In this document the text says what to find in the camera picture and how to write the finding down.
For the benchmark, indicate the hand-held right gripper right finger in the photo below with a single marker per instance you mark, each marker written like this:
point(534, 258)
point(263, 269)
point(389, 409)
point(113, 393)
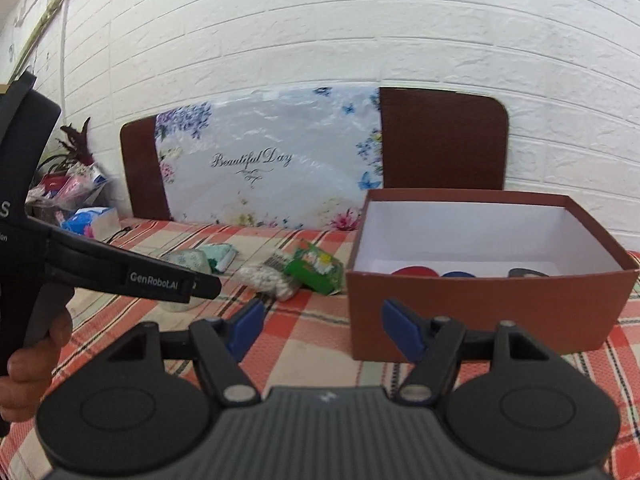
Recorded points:
point(402, 327)

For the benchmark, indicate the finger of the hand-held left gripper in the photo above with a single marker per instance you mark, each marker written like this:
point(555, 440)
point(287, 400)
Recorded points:
point(206, 287)

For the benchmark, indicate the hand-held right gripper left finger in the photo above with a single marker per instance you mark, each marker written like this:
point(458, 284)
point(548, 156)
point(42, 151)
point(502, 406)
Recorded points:
point(247, 327)

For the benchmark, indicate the green patterned pale container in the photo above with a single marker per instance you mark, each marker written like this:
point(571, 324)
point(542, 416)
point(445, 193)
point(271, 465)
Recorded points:
point(186, 260)

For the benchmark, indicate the teal white packet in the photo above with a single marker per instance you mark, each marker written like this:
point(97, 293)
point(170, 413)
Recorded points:
point(220, 255)

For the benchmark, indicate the bag of cotton swabs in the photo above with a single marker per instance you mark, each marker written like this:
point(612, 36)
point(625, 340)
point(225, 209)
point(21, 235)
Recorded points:
point(267, 277)

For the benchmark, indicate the brown cardboard box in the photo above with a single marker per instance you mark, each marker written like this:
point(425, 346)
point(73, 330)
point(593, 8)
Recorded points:
point(475, 305)

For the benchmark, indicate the green snack packet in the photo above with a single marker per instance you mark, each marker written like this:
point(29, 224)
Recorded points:
point(315, 267)

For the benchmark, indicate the person's left hand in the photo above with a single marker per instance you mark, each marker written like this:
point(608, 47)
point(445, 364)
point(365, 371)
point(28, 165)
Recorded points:
point(30, 365)

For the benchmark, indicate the red round object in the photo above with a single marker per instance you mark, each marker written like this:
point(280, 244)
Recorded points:
point(415, 271)

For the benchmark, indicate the dark red plant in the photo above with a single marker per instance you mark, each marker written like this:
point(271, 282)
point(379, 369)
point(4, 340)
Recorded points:
point(75, 142)

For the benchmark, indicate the plaid blanket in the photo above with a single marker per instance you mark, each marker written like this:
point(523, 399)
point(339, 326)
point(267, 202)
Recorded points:
point(310, 320)

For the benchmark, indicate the blue round object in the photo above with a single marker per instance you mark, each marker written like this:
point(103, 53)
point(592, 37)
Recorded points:
point(457, 275)

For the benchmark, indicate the blue tissue packet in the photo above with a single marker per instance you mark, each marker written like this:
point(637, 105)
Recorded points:
point(87, 220)

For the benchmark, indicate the floral plastic package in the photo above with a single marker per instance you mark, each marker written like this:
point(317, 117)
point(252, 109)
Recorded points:
point(270, 170)

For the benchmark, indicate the dark grey object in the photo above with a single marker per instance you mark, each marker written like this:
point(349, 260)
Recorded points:
point(525, 273)

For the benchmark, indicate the floral Beautiful Day board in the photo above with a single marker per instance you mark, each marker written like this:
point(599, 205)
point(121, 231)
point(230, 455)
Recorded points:
point(445, 140)

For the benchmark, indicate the yellow wall strip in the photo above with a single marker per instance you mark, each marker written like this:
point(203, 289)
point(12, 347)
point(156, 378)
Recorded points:
point(50, 10)

